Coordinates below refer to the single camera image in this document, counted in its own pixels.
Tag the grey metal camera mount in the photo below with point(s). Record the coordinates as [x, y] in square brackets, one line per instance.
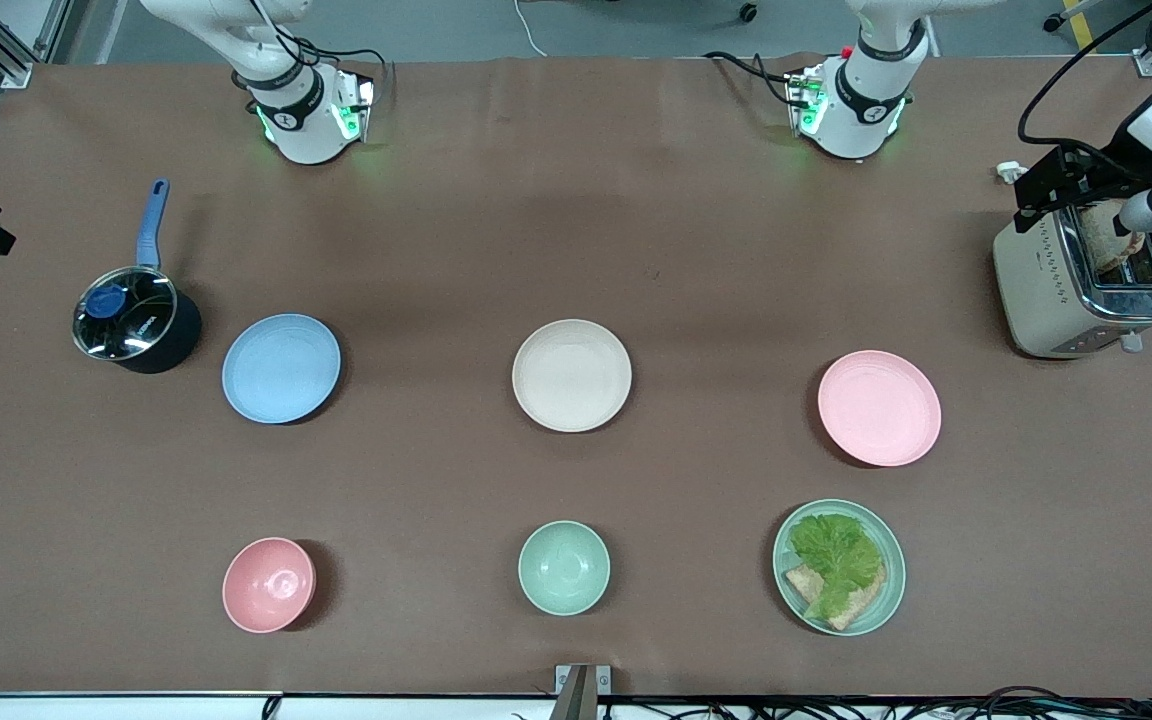
[581, 692]

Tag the black chair castor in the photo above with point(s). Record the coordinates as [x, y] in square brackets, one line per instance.
[748, 12]

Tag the green plate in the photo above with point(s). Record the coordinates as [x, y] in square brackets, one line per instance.
[886, 600]

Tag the pink plate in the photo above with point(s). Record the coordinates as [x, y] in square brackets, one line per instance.
[879, 408]

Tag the toast slice in toaster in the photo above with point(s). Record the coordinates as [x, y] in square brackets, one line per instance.
[1101, 240]

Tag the blue plate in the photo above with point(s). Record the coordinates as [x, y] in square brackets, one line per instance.
[281, 368]

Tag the beige chrome toaster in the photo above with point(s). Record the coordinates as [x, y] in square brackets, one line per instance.
[1046, 290]

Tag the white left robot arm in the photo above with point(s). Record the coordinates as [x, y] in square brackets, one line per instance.
[861, 110]

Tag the glass lid with blue knob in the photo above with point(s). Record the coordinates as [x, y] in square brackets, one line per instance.
[124, 312]

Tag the pink bowl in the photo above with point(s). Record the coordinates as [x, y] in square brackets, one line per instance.
[269, 585]

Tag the green lettuce leaf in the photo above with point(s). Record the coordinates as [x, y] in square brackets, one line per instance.
[836, 555]

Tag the green bowl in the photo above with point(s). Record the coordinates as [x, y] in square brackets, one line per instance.
[564, 568]

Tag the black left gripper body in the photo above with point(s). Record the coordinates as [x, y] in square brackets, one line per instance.
[1109, 172]

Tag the beige plate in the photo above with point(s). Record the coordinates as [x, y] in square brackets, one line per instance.
[571, 375]

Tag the brown bread slice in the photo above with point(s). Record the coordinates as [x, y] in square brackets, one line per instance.
[861, 605]

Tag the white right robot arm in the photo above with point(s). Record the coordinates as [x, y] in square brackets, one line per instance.
[301, 120]

